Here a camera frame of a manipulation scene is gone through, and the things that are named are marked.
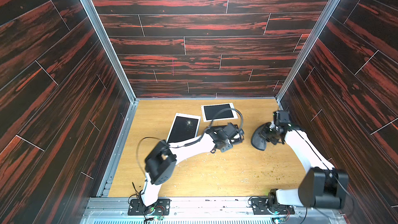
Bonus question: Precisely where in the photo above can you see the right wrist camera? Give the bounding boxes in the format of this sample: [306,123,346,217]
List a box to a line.
[273,110,292,128]

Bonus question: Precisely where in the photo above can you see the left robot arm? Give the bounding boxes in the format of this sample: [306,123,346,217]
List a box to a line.
[140,123,244,207]

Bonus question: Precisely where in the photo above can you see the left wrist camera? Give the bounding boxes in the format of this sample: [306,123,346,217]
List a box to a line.
[223,123,240,139]

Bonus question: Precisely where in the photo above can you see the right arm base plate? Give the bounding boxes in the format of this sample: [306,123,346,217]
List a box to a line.
[248,197,295,216]

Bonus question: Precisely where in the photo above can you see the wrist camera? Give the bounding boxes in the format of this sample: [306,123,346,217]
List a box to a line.
[223,123,240,139]
[273,110,292,128]

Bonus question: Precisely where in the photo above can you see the aluminium frame left post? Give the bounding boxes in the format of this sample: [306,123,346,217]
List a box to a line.
[79,0,136,104]

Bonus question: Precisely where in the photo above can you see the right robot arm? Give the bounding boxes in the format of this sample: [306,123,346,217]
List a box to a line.
[256,122,349,209]

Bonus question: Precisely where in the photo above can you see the white teal drawing tablet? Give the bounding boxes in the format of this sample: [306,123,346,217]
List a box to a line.
[166,113,201,143]

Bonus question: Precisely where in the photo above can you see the dark grey wiping cloth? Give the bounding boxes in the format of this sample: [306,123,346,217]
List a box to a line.
[251,122,271,151]

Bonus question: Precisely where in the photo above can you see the aluminium front rail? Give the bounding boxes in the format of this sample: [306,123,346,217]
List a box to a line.
[81,197,347,224]

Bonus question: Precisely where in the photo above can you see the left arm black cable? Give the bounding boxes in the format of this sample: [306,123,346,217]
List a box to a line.
[136,108,244,178]

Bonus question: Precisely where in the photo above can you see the aluminium frame right post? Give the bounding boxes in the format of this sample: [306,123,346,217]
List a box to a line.
[276,0,341,108]

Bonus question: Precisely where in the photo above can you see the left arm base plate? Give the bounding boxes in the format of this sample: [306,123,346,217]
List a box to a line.
[127,198,171,216]

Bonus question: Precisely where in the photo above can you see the aluminium frame post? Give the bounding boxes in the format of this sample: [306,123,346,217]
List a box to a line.
[79,0,136,104]
[276,0,341,108]

